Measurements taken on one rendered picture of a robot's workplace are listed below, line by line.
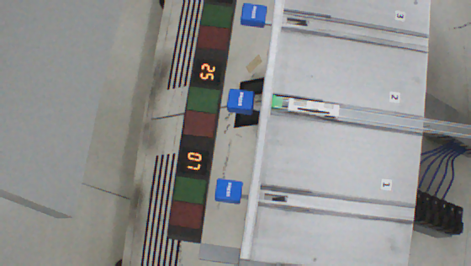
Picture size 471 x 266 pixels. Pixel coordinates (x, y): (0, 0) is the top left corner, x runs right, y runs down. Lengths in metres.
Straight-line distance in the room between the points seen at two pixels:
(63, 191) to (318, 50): 0.36
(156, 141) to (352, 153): 0.72
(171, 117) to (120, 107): 0.16
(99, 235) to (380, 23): 0.86
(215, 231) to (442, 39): 0.51
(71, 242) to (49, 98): 0.76
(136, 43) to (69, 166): 0.88
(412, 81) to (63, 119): 0.43
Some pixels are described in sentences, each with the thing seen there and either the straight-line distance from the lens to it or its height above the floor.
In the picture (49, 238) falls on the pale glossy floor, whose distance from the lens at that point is 1.82.
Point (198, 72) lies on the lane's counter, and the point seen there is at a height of 0.65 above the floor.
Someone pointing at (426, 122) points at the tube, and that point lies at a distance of 1.18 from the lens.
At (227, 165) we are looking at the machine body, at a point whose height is 0.32.
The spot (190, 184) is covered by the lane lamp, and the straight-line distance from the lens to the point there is 1.16.
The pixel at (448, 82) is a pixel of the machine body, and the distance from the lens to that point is 1.68.
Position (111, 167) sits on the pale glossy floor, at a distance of 1.91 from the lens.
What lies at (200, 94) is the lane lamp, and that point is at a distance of 1.19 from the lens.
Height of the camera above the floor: 1.53
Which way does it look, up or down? 46 degrees down
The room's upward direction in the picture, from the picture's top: 82 degrees clockwise
